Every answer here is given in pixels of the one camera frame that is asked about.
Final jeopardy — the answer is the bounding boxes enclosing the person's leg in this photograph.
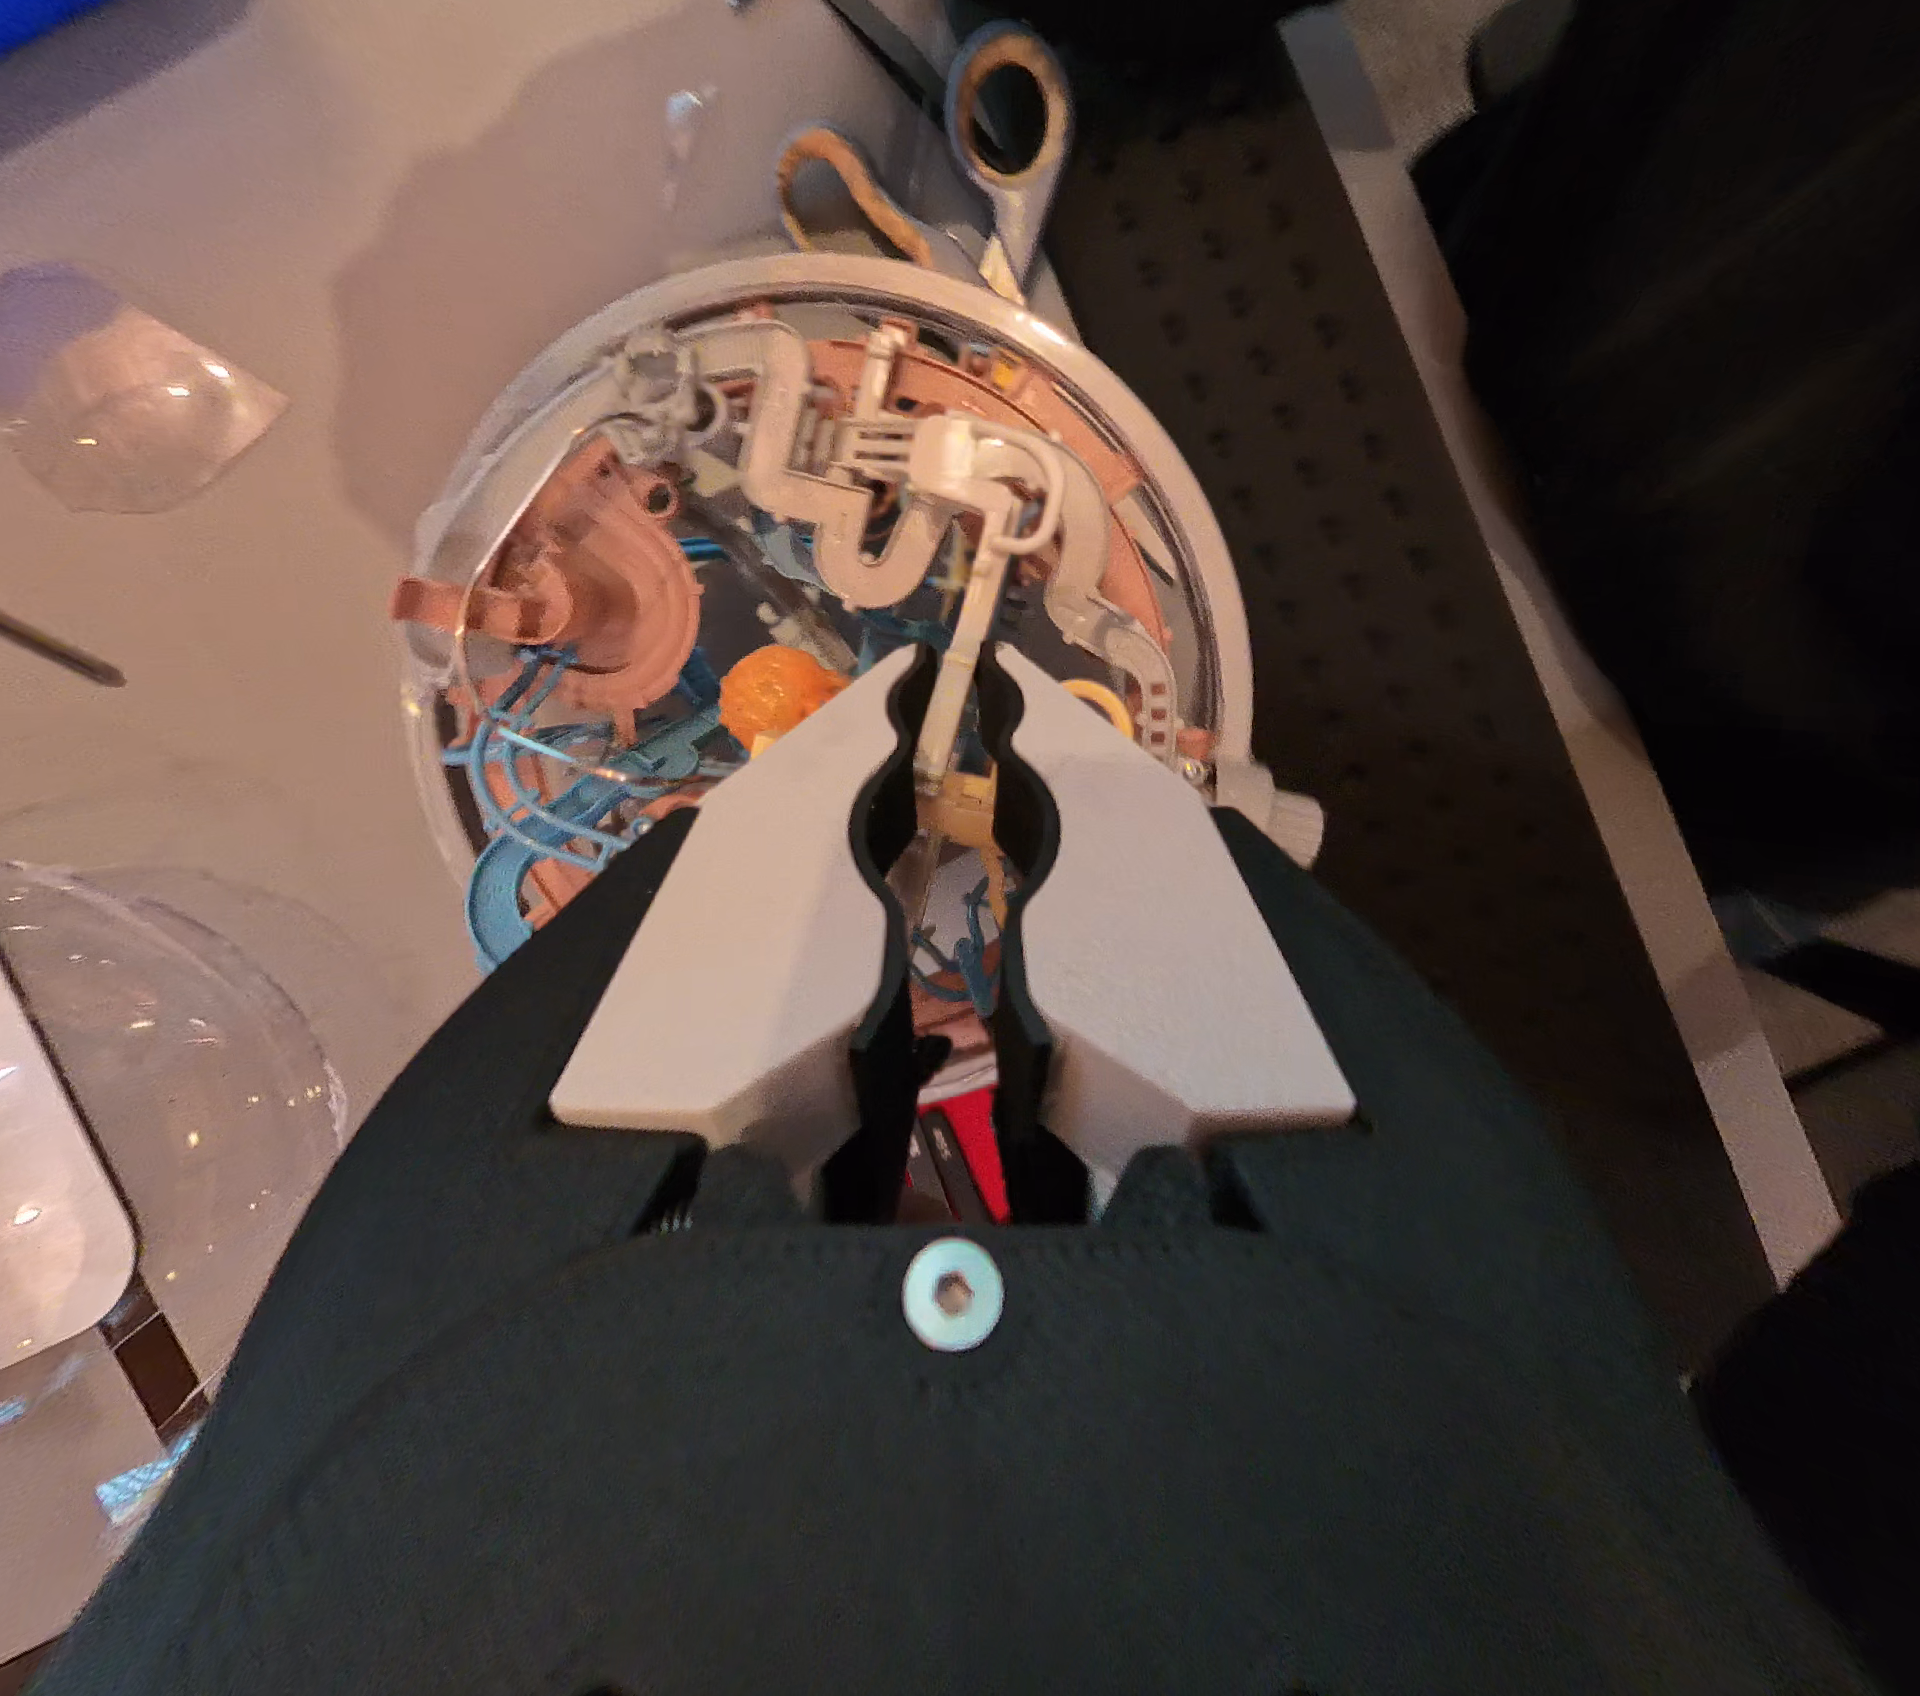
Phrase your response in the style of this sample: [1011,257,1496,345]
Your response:
[1691,1171,1920,1696]

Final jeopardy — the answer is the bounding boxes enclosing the person's torso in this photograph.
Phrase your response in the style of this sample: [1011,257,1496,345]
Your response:
[1409,0,1920,893]

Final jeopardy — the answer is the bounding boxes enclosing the clear plastic scrap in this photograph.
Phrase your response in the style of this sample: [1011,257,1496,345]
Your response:
[659,83,725,216]

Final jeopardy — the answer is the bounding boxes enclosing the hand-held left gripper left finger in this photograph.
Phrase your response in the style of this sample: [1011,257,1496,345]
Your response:
[548,646,954,1222]

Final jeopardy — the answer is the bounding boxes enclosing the clear-handled screwdriver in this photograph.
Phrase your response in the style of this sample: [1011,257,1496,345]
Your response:
[0,613,128,690]

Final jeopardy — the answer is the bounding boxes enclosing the clear plastic dome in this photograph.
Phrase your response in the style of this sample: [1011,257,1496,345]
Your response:
[0,862,349,1433]

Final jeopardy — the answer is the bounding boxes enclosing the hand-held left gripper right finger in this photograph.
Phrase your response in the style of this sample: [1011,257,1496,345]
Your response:
[974,646,1359,1222]

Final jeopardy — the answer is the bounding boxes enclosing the small clear plastic shell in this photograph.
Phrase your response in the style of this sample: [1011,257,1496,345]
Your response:
[0,270,289,519]

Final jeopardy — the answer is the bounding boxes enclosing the black tweezers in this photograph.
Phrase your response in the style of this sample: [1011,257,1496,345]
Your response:
[791,0,965,118]

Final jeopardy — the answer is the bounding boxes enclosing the grey orange scissors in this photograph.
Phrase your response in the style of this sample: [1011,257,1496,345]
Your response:
[775,21,1078,307]

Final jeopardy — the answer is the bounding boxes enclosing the black dimpled mat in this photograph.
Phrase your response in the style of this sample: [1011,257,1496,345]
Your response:
[1049,17,1771,1355]

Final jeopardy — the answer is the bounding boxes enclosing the marble maze ball toy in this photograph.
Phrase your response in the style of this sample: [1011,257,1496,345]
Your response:
[395,257,1330,1073]

